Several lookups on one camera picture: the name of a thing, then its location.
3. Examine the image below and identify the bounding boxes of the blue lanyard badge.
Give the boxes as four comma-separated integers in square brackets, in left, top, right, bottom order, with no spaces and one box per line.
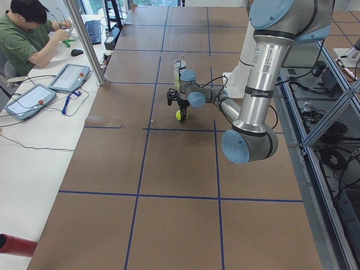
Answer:
[61,91,82,115]

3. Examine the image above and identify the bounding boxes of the clear tennis ball can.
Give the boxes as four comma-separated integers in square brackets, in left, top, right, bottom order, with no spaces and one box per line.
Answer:
[173,60,186,90]

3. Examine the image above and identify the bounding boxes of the yellow tennis ball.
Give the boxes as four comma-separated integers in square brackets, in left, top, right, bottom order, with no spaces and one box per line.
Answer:
[175,110,182,121]

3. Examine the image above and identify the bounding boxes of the green plastic toy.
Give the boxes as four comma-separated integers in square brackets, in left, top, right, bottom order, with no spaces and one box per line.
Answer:
[62,39,75,48]

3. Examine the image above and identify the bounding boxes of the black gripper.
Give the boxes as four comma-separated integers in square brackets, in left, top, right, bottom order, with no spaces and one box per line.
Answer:
[177,97,189,122]

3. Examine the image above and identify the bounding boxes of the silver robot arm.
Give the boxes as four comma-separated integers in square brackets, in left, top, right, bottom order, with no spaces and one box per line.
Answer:
[167,1,334,164]

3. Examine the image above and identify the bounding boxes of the black computer keyboard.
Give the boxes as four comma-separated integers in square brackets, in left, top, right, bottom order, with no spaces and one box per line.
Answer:
[84,20,102,45]

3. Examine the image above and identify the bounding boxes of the red cylinder bottle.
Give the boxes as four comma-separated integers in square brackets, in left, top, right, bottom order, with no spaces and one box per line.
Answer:
[1,233,38,257]

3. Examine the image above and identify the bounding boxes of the person in green shirt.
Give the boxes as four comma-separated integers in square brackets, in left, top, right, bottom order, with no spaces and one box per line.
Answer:
[1,1,72,76]

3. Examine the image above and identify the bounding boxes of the aluminium frame post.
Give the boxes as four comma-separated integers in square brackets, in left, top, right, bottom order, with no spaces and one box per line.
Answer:
[64,0,106,86]

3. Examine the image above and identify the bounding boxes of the near blue teach pendant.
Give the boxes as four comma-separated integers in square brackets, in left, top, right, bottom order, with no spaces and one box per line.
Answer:
[4,84,56,120]

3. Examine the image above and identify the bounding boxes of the black computer mouse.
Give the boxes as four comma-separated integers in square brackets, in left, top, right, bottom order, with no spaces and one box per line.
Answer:
[70,49,84,57]

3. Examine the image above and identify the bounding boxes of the blue teach pendant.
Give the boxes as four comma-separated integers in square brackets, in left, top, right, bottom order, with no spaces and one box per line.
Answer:
[48,64,90,93]
[4,84,56,120]

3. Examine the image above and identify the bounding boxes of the far blue teach pendant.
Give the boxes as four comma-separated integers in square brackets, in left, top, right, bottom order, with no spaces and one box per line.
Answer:
[48,64,90,93]

